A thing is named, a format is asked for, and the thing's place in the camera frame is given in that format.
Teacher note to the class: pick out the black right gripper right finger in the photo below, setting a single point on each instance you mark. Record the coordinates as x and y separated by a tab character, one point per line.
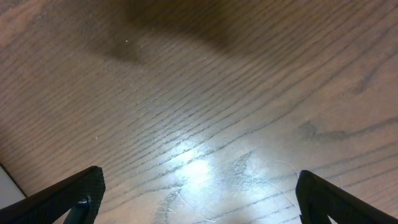
321	202

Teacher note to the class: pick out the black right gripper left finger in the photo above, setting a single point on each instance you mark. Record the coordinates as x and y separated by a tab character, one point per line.
79	196

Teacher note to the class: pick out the white cardboard box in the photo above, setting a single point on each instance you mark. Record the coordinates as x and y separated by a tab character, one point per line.
9	191

